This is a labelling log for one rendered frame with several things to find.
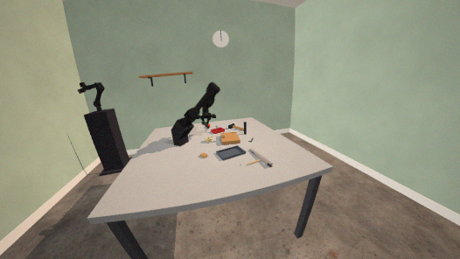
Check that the red shallow tray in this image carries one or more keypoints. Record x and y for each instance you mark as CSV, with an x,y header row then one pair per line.
x,y
218,130

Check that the light wooden board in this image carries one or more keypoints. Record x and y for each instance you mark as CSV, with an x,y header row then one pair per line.
x,y
230,138

